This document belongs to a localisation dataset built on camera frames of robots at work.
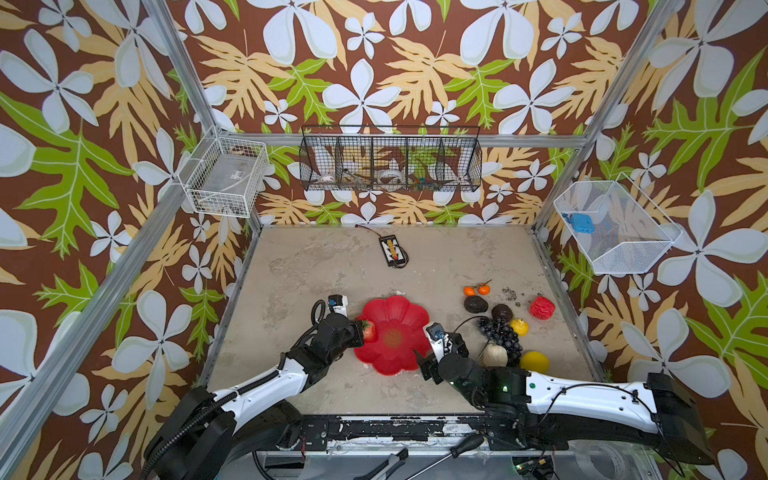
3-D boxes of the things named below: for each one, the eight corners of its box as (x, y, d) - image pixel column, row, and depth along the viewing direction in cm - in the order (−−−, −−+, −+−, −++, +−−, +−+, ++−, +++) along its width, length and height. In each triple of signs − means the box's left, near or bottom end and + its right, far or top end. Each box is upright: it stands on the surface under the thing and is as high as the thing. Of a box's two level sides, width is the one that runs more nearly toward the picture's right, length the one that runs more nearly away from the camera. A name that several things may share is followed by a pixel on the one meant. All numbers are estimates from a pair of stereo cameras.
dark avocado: (465, 312, 97) (468, 306, 94) (463, 301, 99) (465, 295, 96) (485, 312, 97) (488, 306, 94) (482, 301, 99) (485, 295, 96)
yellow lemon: (518, 374, 87) (525, 368, 82) (514, 358, 90) (520, 351, 86) (544, 374, 87) (552, 368, 82) (538, 358, 90) (546, 351, 86)
